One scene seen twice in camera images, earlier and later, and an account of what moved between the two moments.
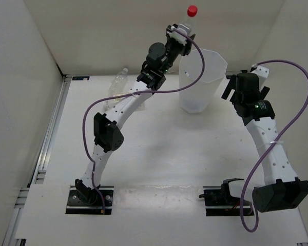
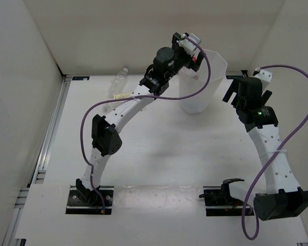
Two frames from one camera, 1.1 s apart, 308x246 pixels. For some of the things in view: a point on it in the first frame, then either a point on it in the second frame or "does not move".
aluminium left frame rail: [38, 176] does not move
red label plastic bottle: [191, 11] -> [189, 72]
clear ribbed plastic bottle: [118, 86] does not move
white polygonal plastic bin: [198, 98] does not move
